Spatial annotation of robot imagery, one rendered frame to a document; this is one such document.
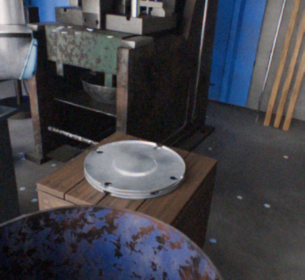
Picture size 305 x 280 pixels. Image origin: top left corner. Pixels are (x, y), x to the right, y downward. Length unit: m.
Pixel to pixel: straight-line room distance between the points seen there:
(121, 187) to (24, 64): 0.46
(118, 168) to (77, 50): 0.66
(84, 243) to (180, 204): 0.29
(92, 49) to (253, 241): 0.95
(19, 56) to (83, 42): 0.43
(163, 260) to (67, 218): 0.19
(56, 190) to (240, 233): 0.76
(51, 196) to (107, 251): 0.31
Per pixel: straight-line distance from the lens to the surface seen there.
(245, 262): 1.30
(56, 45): 1.57
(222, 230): 1.40
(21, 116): 2.31
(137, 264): 0.71
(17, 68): 1.10
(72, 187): 0.95
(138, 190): 0.89
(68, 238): 0.70
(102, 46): 1.41
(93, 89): 1.59
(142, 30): 1.41
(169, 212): 0.86
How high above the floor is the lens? 0.87
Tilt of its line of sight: 27 degrees down
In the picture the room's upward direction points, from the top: 3 degrees clockwise
